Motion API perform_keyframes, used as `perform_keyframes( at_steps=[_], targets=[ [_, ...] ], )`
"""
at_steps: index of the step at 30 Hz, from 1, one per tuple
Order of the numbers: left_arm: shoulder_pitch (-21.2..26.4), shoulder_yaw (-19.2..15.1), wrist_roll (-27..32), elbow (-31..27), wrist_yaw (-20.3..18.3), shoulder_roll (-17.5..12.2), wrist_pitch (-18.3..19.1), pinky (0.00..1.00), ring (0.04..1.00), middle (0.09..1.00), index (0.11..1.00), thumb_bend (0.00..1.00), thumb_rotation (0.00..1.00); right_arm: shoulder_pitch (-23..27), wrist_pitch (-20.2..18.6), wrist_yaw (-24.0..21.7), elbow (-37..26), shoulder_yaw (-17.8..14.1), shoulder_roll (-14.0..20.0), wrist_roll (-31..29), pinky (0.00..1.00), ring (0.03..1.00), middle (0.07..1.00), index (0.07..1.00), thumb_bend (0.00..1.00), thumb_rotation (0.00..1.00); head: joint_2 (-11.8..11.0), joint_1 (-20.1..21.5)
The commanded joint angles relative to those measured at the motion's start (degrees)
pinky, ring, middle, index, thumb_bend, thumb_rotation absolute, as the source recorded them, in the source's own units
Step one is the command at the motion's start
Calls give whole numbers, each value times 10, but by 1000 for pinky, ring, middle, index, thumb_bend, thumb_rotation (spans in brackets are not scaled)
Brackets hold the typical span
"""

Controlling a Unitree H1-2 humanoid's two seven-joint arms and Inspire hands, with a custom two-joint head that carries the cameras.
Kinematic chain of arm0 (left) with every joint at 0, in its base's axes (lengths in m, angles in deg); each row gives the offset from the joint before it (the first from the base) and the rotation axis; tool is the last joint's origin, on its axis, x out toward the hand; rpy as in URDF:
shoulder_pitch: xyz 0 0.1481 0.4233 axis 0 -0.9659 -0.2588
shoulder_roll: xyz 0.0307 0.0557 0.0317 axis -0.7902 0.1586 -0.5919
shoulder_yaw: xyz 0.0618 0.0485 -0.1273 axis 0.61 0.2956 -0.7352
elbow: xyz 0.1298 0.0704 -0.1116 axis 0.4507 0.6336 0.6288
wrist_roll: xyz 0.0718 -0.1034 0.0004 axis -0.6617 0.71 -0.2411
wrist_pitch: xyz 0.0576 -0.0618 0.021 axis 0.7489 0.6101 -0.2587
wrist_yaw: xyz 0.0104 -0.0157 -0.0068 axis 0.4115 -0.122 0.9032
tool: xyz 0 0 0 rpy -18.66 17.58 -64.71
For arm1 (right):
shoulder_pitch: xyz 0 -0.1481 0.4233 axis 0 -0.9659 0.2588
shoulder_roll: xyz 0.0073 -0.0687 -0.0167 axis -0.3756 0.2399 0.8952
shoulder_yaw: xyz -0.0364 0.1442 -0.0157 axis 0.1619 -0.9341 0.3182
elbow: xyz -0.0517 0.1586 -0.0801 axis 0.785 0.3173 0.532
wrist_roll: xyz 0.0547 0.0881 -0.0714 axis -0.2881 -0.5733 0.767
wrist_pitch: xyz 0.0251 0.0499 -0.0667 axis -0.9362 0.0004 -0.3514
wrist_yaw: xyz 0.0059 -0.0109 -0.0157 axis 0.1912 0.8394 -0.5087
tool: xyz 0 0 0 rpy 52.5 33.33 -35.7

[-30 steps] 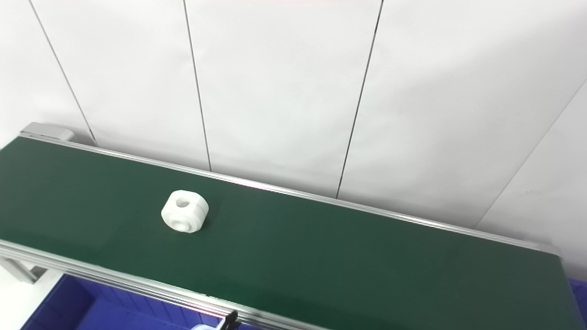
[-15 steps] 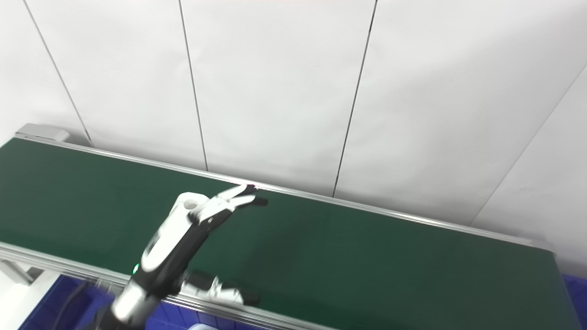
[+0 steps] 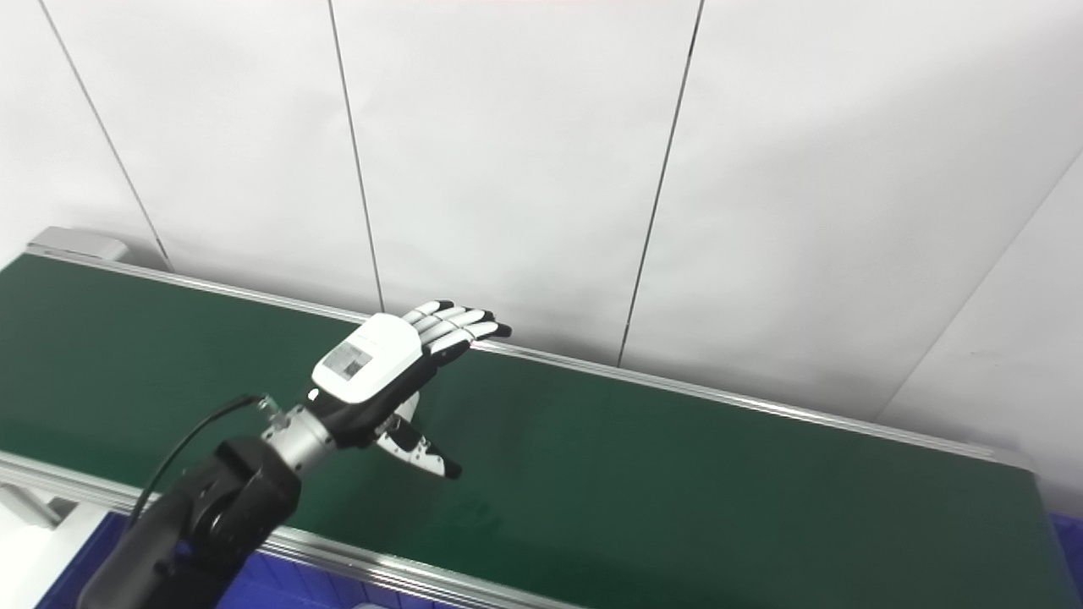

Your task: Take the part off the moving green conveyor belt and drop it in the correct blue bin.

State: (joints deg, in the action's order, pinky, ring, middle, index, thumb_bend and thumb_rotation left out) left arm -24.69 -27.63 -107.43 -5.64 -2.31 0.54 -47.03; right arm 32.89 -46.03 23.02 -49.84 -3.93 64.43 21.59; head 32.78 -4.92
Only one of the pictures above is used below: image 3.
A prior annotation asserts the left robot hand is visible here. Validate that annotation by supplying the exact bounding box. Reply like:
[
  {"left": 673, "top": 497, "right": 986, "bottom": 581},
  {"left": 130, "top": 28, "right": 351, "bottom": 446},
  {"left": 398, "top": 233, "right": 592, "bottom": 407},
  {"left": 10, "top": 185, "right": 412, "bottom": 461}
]
[{"left": 307, "top": 300, "right": 513, "bottom": 480}]

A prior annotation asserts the white cylindrical part with hole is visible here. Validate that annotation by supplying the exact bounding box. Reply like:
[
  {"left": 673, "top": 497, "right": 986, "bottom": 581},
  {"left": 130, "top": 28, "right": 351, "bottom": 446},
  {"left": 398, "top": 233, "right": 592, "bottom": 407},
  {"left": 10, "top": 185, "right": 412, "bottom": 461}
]
[{"left": 388, "top": 392, "right": 421, "bottom": 436}]

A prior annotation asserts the blue plastic bin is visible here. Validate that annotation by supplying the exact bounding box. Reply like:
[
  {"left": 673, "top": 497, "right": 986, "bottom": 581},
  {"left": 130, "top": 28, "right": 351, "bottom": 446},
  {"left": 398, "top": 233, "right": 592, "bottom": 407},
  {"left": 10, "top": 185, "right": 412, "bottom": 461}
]
[
  {"left": 34, "top": 507, "right": 585, "bottom": 609},
  {"left": 1049, "top": 510, "right": 1083, "bottom": 597}
]

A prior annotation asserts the green conveyor belt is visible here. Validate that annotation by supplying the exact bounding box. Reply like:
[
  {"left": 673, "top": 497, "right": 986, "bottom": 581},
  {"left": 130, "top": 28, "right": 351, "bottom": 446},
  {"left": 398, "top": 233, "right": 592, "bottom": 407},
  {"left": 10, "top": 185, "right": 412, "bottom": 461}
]
[{"left": 0, "top": 227, "right": 1083, "bottom": 609}]

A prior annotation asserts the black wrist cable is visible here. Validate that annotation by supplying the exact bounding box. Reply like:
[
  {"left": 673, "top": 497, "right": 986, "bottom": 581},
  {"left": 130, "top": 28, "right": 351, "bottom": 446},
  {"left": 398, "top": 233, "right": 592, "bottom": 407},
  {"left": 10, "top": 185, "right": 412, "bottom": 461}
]
[{"left": 127, "top": 393, "right": 284, "bottom": 529}]

